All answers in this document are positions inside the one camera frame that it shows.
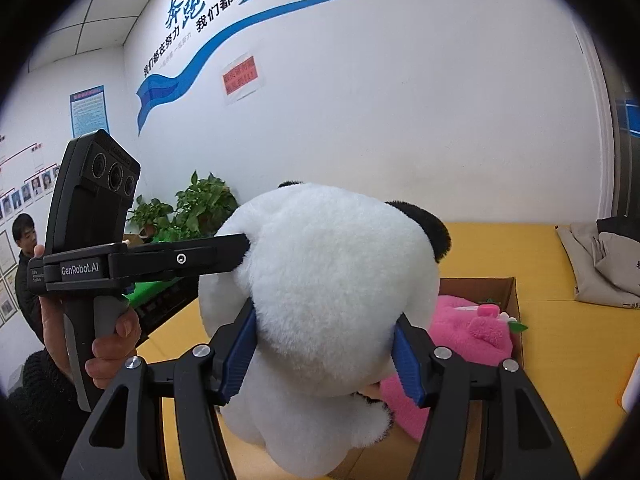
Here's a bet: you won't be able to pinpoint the grey folded clothes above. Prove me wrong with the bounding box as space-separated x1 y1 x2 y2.
555 215 640 309

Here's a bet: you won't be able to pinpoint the person's left forearm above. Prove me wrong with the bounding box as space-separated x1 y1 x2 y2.
7 347 101 466

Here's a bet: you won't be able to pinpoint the white flat object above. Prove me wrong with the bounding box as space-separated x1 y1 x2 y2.
621 374 640 413

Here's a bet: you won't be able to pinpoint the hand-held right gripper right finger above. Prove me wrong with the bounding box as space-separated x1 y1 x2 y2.
392 312 581 480

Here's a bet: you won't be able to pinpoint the red wall notice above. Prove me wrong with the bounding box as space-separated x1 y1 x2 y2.
220 53 262 107

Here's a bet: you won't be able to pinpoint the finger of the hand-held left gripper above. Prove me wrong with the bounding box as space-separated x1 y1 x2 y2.
120 232 251 282

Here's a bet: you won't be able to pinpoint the person's left hand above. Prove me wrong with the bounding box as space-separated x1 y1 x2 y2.
41 297 143 392

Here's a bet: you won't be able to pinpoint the blue framed wall poster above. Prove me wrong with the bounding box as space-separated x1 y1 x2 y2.
68 85 109 137

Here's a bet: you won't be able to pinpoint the panda plush toy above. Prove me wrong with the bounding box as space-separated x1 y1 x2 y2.
197 182 452 478

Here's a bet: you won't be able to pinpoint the wall photo chart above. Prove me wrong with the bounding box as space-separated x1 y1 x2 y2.
0 135 62 222

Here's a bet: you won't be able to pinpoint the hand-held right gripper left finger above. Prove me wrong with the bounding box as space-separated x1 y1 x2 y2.
60 300 259 480

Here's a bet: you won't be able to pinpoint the pink plush toy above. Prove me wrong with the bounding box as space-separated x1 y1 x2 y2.
377 295 529 443

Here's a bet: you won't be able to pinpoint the large green potted plant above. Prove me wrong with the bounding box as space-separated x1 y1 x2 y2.
172 170 239 239

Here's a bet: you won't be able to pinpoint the small green potted plant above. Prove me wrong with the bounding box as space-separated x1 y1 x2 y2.
126 194 176 241

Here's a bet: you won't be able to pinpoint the framed wall certificates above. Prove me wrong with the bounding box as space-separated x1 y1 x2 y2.
0 229 22 327

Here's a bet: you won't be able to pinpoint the brown cardboard box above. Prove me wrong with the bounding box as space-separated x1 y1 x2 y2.
320 276 524 480

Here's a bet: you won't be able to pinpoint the blue ribbon wall decal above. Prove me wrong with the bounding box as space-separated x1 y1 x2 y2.
135 0 473 137

